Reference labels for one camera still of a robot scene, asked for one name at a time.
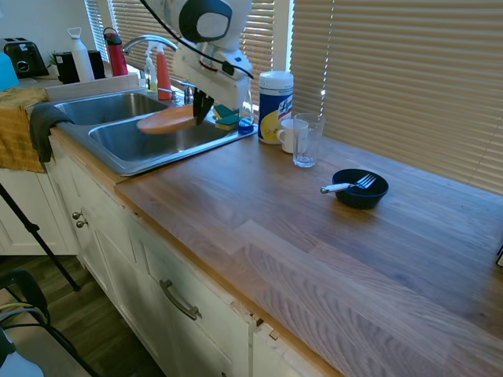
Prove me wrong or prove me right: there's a yellow patterned towel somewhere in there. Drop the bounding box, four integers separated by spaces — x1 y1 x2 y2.
0 86 51 174

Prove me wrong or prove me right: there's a white kitchen cabinet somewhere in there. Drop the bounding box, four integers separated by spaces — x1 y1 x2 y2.
0 131 345 377

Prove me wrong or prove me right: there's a chrome faucet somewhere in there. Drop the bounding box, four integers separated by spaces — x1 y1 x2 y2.
122 34 179 57

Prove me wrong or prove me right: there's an orange round plate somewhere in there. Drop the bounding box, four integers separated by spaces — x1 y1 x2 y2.
136 105 197 136

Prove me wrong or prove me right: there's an orange spray bottle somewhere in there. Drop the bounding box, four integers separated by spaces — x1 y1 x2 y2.
151 42 174 101

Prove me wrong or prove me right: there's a fork with white handle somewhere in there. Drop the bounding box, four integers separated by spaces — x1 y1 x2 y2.
319 173 377 196

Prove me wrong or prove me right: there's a disinfecting wipes canister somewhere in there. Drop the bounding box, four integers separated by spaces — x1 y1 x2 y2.
257 70 295 146

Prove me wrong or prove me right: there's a tan horizontal window blind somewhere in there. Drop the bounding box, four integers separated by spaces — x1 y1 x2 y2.
291 0 503 196
108 0 277 86

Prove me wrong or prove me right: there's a black tripod leg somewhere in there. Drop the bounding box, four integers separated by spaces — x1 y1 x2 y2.
0 181 82 292

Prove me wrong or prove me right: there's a white water bottle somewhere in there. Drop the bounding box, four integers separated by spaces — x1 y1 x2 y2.
66 27 96 83

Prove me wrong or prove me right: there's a curved metal cabinet handle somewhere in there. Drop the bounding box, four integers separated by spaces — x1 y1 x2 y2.
158 279 203 321

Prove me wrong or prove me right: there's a red water bottle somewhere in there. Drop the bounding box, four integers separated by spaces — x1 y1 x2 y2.
102 27 130 77

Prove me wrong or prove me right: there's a clear drinking glass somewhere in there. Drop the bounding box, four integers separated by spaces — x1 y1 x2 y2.
292 112 327 169

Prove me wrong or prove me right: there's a yellow green sponge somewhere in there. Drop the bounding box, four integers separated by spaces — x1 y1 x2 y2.
213 103 238 119
214 113 241 133

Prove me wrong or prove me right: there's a stainless steel double sink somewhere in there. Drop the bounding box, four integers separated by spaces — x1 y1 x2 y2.
52 90 259 178

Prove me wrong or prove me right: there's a clear spray bottle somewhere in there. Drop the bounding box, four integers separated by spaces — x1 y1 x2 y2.
143 42 159 94

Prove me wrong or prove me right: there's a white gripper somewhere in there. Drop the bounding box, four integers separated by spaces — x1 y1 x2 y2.
174 42 253 127

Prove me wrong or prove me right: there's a dark blue bowl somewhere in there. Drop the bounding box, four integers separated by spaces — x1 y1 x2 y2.
331 168 390 210

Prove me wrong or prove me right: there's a black metal frame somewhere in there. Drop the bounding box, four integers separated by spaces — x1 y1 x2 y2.
0 268 101 377

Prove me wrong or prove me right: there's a clear dish soap bottle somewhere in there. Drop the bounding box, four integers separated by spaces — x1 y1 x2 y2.
237 77 256 137

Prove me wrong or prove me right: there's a light blue plastic object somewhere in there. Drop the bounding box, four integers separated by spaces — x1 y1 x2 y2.
0 51 20 93

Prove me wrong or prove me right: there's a black toaster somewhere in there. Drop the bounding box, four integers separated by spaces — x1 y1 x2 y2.
1 36 50 79

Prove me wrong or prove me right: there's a grey dish cloth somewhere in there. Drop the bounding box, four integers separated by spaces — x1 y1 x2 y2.
28 102 76 164

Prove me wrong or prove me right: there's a black countertop appliance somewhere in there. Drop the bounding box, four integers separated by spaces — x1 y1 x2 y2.
52 49 107 85

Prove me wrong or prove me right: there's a white ceramic mug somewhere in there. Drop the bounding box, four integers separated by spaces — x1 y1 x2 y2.
276 119 310 155

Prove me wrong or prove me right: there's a chrome soap dispenser pump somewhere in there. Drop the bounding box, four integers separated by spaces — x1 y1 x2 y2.
181 79 196 106

